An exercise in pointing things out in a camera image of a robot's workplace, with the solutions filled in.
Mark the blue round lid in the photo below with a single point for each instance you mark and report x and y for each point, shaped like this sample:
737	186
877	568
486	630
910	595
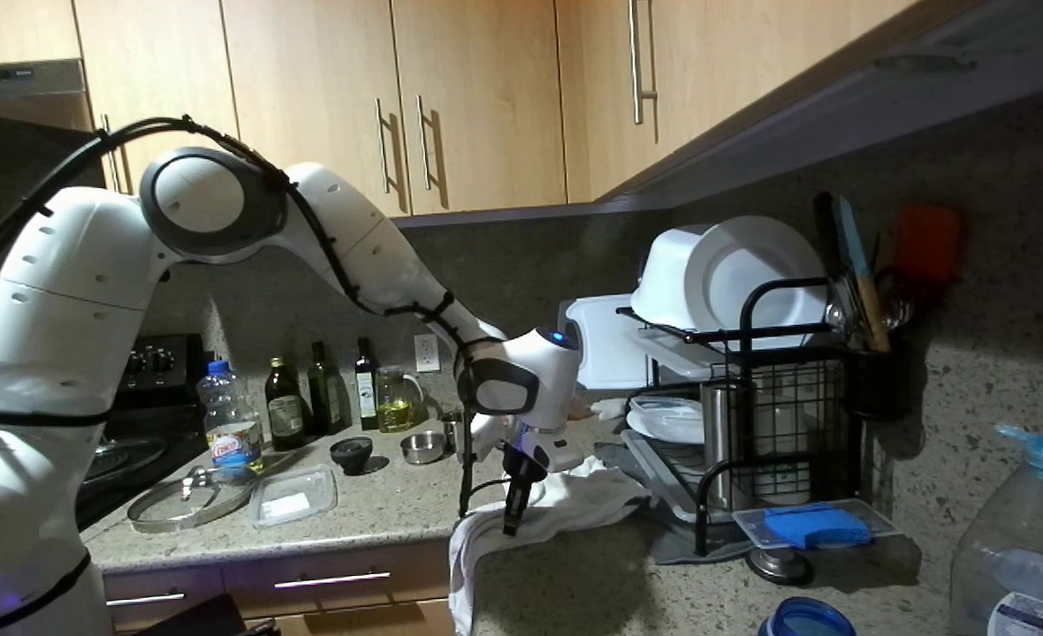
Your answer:
805	615

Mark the white towel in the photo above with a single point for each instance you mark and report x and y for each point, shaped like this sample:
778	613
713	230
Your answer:
583	495

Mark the dark glass bottle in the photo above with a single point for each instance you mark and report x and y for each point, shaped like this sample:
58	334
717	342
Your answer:
284	403

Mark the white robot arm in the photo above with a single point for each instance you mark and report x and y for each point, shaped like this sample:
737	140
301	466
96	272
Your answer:
79	272

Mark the olive oil bottle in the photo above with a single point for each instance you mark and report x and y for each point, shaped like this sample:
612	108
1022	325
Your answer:
367	385

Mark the black stove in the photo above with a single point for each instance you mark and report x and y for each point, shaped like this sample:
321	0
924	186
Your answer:
152	425

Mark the round oil jar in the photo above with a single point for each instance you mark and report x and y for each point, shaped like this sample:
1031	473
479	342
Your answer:
402	399

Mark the white plate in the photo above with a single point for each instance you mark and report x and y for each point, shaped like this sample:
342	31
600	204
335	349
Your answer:
768	266

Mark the black dish rack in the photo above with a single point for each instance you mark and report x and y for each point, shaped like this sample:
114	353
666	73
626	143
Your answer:
778	425

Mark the white bowl in rack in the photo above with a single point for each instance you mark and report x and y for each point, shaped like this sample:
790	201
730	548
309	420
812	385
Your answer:
672	279

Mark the teal handled utensil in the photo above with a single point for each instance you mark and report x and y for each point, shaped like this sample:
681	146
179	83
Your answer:
860	276

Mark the large clear water jug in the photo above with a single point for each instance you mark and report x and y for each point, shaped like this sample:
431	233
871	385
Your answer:
998	561

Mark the grey drying mat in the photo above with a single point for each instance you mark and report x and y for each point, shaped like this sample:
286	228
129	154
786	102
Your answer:
681	542

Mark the white plastic jug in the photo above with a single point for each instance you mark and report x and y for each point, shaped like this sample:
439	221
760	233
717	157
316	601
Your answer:
611	342

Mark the green glass bottle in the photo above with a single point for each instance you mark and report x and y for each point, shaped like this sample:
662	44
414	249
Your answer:
327	393

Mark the clear plastic lid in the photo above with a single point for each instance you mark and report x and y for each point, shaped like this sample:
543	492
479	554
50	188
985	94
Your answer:
666	419

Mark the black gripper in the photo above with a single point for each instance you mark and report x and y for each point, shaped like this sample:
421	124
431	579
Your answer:
525	465

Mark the small black bowl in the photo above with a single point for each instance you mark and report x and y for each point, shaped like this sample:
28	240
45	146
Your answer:
351	454

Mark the clear plastic container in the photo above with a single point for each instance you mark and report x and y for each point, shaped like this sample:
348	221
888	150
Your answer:
294	495

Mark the glass pot lid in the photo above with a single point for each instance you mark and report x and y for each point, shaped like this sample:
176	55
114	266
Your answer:
184	501

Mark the orange spatula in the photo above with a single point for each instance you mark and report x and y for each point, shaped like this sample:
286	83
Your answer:
928	249

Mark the plastic water bottle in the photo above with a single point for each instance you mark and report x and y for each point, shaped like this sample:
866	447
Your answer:
230	420

